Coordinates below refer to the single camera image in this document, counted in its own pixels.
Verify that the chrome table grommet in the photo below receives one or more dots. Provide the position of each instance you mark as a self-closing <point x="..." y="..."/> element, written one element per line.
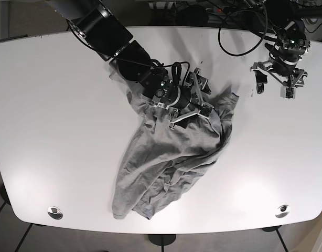
<point x="54" y="212"/>
<point x="282" y="211"/>

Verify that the right chrome table grommet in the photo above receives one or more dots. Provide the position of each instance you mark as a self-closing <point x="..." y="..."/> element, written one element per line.
<point x="282" y="211"/>

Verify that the front black table foot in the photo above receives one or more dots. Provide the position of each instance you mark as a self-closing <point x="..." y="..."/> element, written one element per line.
<point x="162" y="239"/>

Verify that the grey T-shirt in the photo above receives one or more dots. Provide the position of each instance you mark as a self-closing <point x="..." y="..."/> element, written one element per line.
<point x="162" y="163"/>

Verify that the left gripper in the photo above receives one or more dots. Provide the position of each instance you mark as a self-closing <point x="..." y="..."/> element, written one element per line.
<point x="289" y="83"/>

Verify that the left chrome table grommet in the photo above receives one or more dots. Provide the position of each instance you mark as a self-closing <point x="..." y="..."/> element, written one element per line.
<point x="54" y="212"/>

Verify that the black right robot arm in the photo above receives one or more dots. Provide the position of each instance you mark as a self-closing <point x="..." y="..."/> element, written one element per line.
<point x="93" y="24"/>

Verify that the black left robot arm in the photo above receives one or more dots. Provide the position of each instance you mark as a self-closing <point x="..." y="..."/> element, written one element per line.
<point x="290" y="44"/>

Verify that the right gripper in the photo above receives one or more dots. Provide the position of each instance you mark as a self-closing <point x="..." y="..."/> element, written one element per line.
<point x="183" y="100"/>

